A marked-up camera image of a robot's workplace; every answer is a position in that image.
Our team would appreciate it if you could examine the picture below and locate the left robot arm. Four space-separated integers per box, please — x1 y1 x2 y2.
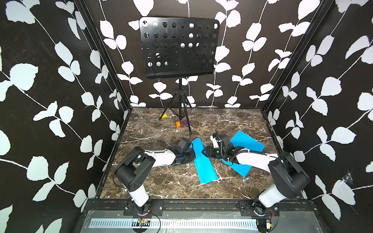
113 137 196 212

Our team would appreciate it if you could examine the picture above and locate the black perforated music stand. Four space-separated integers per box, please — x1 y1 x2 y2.
139 17 220 120

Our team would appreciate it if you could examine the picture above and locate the black front mounting rail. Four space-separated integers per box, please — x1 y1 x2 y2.
83 199 318 218

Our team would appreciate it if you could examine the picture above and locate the cyan paper sheet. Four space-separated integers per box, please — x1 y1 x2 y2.
221 131 265 177
192 138 218 184

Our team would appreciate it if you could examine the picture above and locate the white slotted cable duct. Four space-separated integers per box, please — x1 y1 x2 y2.
88 218 257 230

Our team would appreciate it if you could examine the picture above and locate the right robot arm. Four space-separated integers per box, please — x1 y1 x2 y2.
202 132 310 215

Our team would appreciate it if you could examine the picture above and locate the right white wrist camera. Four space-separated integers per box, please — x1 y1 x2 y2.
210 133 220 148

